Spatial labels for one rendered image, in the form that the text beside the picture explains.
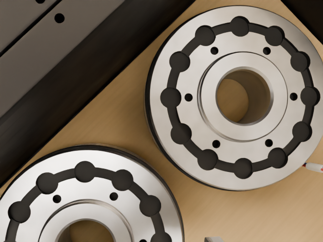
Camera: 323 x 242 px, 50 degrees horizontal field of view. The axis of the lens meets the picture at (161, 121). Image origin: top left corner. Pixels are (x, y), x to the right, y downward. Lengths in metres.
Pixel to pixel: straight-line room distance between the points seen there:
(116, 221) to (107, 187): 0.02
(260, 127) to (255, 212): 0.07
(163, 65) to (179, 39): 0.02
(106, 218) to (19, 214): 0.05
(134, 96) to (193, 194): 0.07
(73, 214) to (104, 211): 0.02
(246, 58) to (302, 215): 0.11
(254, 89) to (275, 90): 0.02
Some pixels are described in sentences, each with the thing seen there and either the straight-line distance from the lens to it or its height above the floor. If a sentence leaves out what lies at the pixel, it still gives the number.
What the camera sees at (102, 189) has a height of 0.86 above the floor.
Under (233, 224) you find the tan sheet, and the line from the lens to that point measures 0.23.
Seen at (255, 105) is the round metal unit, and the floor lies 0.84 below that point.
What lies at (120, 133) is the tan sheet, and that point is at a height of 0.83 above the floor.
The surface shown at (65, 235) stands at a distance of 0.21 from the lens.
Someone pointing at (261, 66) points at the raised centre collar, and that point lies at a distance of 0.19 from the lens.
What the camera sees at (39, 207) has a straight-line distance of 0.19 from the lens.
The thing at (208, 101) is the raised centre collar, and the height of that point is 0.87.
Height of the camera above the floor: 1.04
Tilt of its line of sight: 85 degrees down
